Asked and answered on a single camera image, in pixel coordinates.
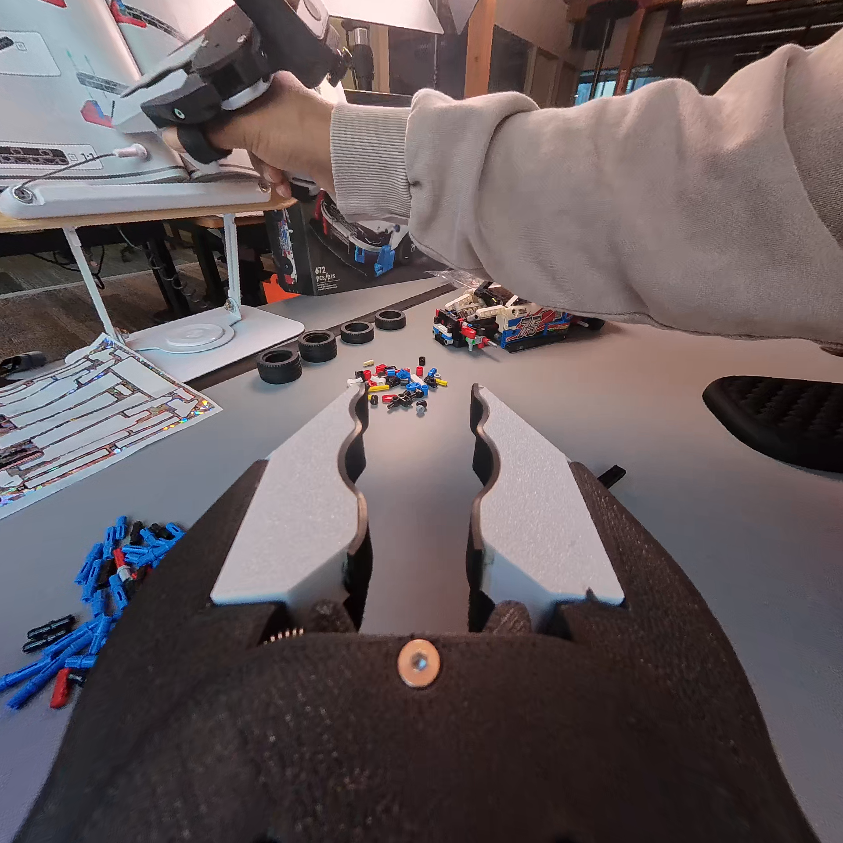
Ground black round pad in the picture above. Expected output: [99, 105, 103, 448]
[701, 375, 843, 474]

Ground pile of mixed lego pieces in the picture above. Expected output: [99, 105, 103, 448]
[347, 356, 450, 418]

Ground pile of blue lego pins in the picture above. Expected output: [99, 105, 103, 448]
[0, 515, 187, 712]

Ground wire page holder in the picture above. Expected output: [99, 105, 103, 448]
[13, 142, 150, 200]

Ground lego instruction booklet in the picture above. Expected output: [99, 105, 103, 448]
[0, 0, 264, 184]

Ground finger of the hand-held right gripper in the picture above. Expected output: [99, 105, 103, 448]
[120, 35, 208, 100]
[111, 68, 193, 137]

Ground booklet stand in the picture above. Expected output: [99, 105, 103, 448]
[0, 177, 307, 384]

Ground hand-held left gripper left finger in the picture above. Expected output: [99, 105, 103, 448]
[211, 382, 373, 628]

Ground lego set box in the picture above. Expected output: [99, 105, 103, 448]
[263, 191, 457, 297]

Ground lego sticker sheet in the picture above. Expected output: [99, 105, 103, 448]
[0, 332, 223, 522]

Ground person's right forearm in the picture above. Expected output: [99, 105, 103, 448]
[329, 43, 843, 349]

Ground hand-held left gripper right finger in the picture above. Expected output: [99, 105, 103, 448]
[466, 384, 625, 631]

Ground person's right hand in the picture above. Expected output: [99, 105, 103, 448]
[161, 69, 338, 200]

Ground wooden post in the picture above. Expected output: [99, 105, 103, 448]
[464, 0, 499, 97]

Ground partly built lego car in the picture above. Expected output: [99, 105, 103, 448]
[431, 280, 607, 357]

